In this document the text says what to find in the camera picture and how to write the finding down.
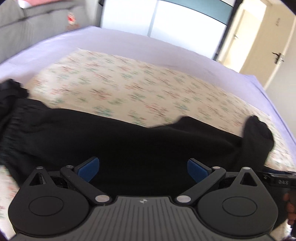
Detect black pants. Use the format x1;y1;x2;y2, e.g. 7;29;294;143
1;97;274;196

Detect white sliding wardrobe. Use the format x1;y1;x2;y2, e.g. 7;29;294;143
100;1;242;60

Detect lavender bed sheet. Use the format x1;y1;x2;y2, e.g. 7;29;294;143
1;26;295;140

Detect door handle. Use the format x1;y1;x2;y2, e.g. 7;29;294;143
273;52;285;65

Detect floral cream blanket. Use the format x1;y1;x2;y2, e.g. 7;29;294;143
1;49;295;240

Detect grey Pooh cushion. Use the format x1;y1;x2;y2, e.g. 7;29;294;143
1;1;90;63

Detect right hand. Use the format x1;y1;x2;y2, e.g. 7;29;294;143
283;193;296;226

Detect black garment pile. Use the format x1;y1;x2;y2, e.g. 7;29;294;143
1;79;29;121

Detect cream room door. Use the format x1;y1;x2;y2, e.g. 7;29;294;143
217;0;296;90

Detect pink red pillow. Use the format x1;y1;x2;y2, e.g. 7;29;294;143
17;0;61;9

